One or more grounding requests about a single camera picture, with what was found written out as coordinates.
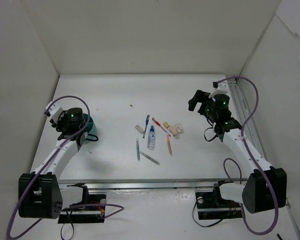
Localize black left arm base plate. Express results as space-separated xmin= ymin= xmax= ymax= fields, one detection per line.
xmin=57 ymin=206 xmax=106 ymax=224

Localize grey white eraser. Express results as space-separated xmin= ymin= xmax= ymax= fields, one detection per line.
xmin=135 ymin=125 xmax=144 ymax=134

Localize orange highlighter pen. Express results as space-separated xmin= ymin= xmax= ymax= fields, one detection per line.
xmin=166 ymin=135 xmax=173 ymax=156

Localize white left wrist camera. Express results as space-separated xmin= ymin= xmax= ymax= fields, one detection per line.
xmin=44 ymin=101 xmax=64 ymax=128

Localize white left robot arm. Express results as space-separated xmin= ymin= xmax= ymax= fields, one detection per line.
xmin=18 ymin=107 xmax=90 ymax=219

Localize aluminium front rail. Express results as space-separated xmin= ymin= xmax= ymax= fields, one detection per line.
xmin=58 ymin=178 xmax=228 ymax=191

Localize clear blue-cap glue bottle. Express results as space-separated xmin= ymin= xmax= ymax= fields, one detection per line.
xmin=147 ymin=125 xmax=156 ymax=150

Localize aluminium right side rail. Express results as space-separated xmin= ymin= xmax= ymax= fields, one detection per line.
xmin=226 ymin=75 xmax=265 ymax=159

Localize yellow eraser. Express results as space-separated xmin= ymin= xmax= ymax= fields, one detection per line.
xmin=163 ymin=121 xmax=170 ymax=128

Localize red ballpoint pen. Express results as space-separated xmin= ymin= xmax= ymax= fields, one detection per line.
xmin=152 ymin=117 xmax=171 ymax=137

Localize blue ballpoint pen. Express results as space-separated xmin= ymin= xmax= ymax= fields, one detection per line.
xmin=142 ymin=114 xmax=150 ymax=139

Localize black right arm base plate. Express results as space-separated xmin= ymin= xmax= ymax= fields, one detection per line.
xmin=194 ymin=191 xmax=242 ymax=221

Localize white boxed eraser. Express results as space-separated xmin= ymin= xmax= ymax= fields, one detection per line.
xmin=174 ymin=122 xmax=184 ymax=134

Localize blue highlighter pen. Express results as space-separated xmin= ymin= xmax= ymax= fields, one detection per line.
xmin=136 ymin=138 xmax=141 ymax=161

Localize aluminium rail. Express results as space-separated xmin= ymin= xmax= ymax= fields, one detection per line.
xmin=58 ymin=178 xmax=228 ymax=191
xmin=226 ymin=75 xmax=265 ymax=159

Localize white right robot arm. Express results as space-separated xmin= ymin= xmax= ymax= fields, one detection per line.
xmin=188 ymin=90 xmax=287 ymax=214

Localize teal round pen holder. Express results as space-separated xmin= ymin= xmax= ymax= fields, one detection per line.
xmin=84 ymin=117 xmax=99 ymax=144

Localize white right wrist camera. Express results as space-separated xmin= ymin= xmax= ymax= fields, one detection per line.
xmin=209 ymin=81 xmax=229 ymax=99

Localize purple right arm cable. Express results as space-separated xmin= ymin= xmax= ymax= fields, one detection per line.
xmin=213 ymin=75 xmax=280 ymax=236

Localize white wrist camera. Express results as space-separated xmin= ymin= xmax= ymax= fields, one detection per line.
xmin=44 ymin=101 xmax=64 ymax=128
xmin=209 ymin=81 xmax=229 ymax=99

